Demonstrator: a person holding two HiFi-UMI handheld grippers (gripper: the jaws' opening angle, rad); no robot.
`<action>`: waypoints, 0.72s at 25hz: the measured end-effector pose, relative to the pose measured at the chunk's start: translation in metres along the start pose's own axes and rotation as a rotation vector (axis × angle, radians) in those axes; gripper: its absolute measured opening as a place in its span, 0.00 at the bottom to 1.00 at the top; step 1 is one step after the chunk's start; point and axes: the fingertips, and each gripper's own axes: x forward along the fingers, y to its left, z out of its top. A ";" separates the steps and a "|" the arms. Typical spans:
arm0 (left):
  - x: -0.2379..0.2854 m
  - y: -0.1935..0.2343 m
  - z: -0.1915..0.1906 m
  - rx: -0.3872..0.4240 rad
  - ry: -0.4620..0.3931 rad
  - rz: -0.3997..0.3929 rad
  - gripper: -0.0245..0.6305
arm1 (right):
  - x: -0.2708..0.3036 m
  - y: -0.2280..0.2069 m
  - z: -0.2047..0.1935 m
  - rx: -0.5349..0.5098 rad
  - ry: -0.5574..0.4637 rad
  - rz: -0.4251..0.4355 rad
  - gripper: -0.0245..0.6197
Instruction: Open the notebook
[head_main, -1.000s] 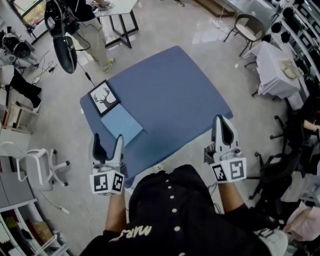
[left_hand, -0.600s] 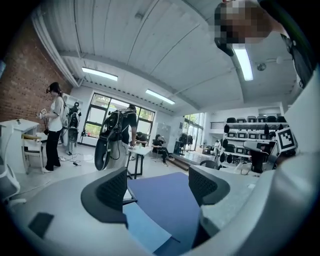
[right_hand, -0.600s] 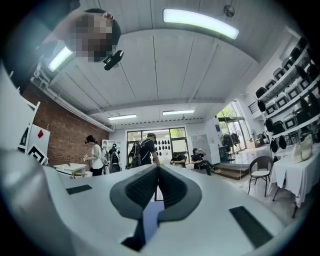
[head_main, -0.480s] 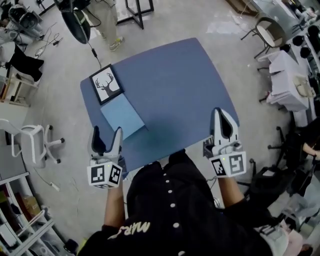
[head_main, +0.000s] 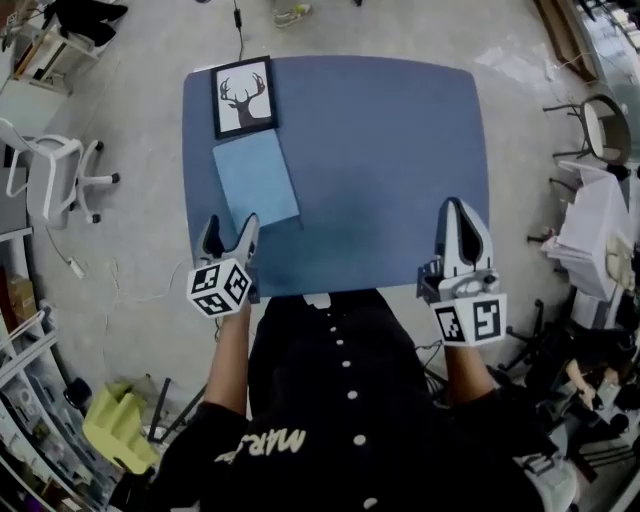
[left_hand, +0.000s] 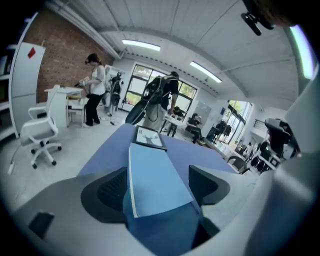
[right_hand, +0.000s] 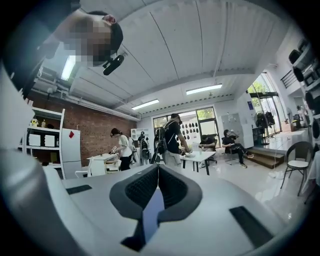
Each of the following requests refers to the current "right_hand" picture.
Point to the white table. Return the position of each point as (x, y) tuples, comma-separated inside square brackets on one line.
[(197, 155), (102, 160)]

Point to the person's head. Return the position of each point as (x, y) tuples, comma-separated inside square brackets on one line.
[(75, 25)]

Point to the black head-worn camera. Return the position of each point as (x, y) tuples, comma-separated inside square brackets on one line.
[(113, 64)]

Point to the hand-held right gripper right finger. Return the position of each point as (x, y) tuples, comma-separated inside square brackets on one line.
[(182, 197)]

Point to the person's black shirt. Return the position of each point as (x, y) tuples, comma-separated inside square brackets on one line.
[(25, 50)]

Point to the white refrigerator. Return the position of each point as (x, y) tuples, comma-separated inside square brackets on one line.
[(71, 152)]

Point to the wooden step platform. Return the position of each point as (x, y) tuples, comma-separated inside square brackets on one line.
[(266, 156)]

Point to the white shelf unit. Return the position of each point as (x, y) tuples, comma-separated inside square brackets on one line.
[(45, 130)]

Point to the rack of black items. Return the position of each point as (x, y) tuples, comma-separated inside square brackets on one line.
[(310, 95)]

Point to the long ceiling light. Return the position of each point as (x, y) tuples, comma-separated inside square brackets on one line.
[(145, 104), (68, 68), (203, 89)]

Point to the black chair with white seat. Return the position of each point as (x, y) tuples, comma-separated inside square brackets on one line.
[(297, 163)]

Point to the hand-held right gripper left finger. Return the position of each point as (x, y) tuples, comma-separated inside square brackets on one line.
[(130, 197)]

